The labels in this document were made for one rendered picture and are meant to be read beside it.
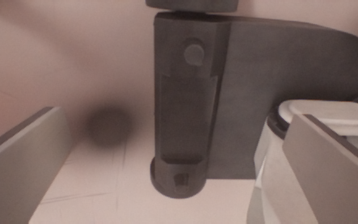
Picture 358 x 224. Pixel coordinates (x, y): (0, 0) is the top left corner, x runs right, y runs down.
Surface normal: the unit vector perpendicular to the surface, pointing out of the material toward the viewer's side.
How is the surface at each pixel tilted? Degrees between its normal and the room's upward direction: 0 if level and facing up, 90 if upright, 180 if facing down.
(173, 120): 0
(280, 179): 90
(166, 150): 0
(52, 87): 0
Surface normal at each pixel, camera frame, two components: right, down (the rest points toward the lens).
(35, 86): 0.02, 0.51
